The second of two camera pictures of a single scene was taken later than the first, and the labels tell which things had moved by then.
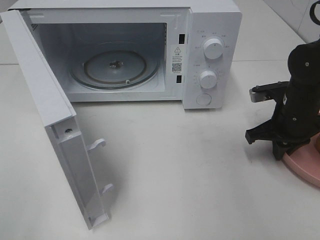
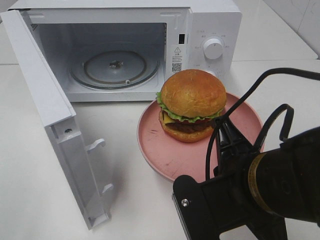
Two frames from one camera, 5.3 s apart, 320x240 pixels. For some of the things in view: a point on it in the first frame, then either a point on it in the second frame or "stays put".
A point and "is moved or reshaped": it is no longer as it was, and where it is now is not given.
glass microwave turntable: x=114 y=66 stays put
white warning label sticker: x=177 y=59 stays put
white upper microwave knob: x=213 y=48 stays put
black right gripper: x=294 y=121 to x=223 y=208
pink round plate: x=306 y=159 is moved or reshaped
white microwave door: x=58 y=116 stays put
